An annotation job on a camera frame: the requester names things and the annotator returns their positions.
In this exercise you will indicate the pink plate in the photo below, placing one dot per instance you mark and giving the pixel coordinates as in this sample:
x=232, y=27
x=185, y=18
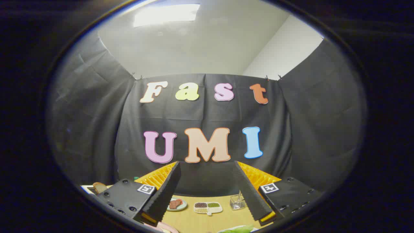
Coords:
x=169, y=227

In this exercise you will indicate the clear glass cup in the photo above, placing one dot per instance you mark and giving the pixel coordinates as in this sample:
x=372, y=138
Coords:
x=237, y=204

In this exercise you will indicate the ceiling light panel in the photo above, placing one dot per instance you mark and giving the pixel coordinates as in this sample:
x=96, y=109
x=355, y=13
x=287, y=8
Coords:
x=166, y=14

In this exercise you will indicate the pale green plate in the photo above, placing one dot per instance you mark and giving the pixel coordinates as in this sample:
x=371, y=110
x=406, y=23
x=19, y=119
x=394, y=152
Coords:
x=181, y=207

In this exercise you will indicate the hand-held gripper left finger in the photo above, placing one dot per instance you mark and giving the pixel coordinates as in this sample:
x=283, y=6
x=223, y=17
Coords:
x=163, y=194

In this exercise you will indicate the green lettuce leaf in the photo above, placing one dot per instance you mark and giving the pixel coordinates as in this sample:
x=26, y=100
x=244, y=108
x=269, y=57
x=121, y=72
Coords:
x=237, y=229

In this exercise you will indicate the thin stick in cup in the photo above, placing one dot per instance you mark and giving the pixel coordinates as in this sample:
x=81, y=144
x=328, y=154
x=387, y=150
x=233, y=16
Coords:
x=239, y=194

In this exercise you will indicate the white divided seasoning dish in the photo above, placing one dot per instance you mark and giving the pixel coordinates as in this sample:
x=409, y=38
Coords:
x=208, y=208

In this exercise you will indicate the black backdrop cloth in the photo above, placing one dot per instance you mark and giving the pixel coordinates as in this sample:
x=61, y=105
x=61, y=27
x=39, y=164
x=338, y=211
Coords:
x=207, y=116

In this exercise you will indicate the bread slice in toaster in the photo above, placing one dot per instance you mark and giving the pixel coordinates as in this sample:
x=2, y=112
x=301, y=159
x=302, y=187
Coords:
x=99, y=187

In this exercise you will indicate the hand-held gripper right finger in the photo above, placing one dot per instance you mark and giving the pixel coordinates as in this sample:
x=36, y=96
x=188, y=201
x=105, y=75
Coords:
x=250, y=194

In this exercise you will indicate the brown meat piece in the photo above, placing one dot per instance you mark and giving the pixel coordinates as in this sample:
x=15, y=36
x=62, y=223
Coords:
x=173, y=205
x=179, y=202

